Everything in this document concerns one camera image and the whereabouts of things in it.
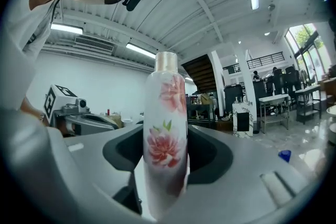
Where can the large window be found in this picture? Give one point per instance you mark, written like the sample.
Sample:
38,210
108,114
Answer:
307,47

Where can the round white table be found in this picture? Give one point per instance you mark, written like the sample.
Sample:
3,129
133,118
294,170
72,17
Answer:
332,126

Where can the metal frame white table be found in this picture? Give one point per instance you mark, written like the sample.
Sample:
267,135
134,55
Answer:
273,102

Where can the blue bottle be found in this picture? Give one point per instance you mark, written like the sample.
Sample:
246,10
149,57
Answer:
285,156

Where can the ceiling air conditioner vent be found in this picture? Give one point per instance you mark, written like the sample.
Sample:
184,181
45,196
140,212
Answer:
94,44

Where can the dark wooden staircase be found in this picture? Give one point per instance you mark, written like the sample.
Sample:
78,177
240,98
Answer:
202,73

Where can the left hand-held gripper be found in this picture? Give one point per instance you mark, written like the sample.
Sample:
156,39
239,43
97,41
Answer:
60,105

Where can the marble pattern cabinet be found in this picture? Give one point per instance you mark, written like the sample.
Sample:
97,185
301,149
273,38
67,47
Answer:
242,119

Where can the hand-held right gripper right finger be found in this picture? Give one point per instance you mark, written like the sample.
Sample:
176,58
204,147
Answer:
236,181

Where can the person's white shirt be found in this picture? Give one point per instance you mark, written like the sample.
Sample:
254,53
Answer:
21,34

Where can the black balcony railing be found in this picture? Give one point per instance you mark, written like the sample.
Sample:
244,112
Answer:
262,60

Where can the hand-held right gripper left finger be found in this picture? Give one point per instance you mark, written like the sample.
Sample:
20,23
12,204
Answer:
86,165

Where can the dark shelf unit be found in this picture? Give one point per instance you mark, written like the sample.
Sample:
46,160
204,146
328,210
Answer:
200,107

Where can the red bottle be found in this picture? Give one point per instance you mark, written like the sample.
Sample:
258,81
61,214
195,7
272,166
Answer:
107,112

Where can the black office chair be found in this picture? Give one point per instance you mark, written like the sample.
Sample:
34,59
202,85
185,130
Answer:
292,78

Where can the black tall cabinet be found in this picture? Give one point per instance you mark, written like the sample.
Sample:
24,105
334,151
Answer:
233,97

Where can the person's left forearm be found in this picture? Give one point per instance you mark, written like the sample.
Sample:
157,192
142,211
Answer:
30,108

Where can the white plastic bottle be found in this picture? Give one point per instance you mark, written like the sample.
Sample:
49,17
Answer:
165,139

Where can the dark frame desk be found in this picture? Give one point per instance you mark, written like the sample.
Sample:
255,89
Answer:
308,102

